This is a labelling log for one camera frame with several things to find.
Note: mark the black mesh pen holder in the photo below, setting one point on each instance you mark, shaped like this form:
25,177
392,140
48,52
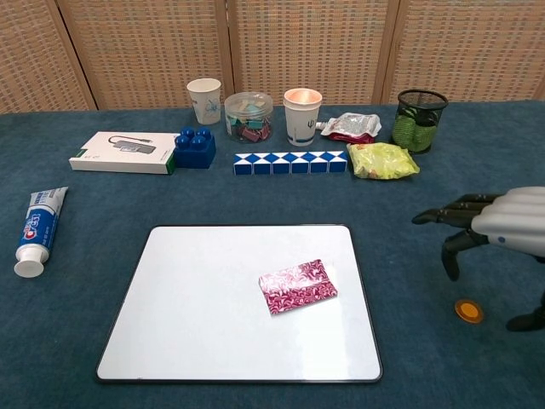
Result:
421,121

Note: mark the white red spout pouch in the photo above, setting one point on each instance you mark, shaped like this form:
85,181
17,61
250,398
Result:
351,127

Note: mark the blue toy building block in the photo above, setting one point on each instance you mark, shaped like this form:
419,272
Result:
195,151

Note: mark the white paper cup orange inside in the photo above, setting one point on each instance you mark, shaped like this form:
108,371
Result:
302,119

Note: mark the white paper cup blue print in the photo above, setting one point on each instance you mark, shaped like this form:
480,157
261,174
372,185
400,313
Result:
206,102

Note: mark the clear jar of binder clips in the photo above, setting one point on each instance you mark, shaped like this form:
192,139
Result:
249,119

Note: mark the woven folding screen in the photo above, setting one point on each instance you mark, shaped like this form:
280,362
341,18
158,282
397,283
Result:
272,47

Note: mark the white board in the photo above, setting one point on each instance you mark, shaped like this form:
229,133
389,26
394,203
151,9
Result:
204,307

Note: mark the orange round disc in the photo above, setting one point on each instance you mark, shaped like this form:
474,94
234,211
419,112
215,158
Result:
468,310

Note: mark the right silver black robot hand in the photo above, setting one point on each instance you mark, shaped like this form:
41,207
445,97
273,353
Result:
511,221

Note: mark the white USB hub box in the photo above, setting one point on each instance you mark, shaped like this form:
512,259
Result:
125,151

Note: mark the Crest toothpaste tube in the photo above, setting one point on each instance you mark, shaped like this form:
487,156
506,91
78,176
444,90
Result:
37,228

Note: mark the blue white snake puzzle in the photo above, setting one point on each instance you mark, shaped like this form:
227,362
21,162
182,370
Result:
289,164

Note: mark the yellow-green snack packet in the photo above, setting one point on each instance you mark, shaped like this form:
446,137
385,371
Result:
381,160

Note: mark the pink patterned packet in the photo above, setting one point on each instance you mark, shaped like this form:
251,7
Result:
298,286

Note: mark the green ball in pen holder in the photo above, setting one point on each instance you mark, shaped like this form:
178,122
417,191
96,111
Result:
415,130

